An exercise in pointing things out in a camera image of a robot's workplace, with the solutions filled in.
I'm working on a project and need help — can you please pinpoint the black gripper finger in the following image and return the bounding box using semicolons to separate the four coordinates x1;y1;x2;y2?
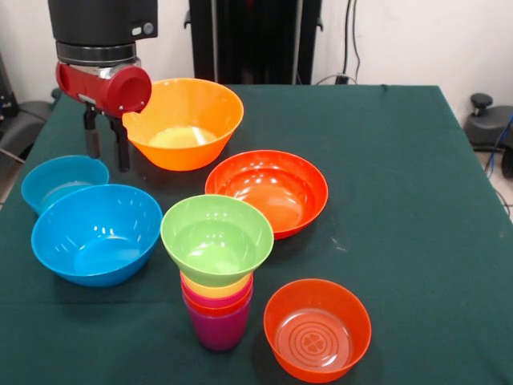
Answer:
109;115;131;173
83;102;102;160

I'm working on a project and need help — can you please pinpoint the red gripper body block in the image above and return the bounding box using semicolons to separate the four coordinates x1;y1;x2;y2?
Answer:
55;61;154;119

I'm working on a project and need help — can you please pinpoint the small blue plastic bowl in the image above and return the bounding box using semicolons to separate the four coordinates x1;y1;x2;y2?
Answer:
20;155;111;217

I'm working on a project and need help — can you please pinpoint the large orange plastic bowl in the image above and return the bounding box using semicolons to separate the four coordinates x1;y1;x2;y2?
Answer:
121;78;245;172

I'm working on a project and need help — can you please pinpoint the large blue plastic bowl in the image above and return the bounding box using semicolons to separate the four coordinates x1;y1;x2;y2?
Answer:
30;184;164;288

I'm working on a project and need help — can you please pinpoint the green plastic bowl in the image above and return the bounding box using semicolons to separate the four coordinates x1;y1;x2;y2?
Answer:
160;193;276;288

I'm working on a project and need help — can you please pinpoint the magenta-red plastic cup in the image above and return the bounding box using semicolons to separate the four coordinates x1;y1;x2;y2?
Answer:
180;276;254;309

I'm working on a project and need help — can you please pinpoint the orange-red plastic cup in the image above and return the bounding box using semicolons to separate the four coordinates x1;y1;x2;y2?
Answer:
181;288;253;318

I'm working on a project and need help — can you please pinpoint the black rounded floor base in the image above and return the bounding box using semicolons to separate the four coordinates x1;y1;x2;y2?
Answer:
0;99;53;160
463;93;513;180

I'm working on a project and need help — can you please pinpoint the wide orange-red shallow bowl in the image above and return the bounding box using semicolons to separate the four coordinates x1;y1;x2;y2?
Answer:
204;149;329;241

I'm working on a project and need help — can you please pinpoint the purple plastic cup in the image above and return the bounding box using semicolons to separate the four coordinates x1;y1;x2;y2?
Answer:
183;298;252;351

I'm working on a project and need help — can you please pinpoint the small orange-red ringed bowl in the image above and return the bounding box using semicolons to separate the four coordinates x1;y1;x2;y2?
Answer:
263;278;373;384

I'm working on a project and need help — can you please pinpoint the dark green table cloth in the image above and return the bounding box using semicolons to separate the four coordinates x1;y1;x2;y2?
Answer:
0;82;513;385

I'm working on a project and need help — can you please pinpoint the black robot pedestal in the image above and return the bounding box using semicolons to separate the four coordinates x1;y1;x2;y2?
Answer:
184;0;325;86

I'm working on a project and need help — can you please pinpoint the black wall cable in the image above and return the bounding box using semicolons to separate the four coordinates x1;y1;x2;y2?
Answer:
342;0;362;83

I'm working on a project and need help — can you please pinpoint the blue cable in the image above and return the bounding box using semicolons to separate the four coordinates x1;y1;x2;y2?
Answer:
484;115;513;177

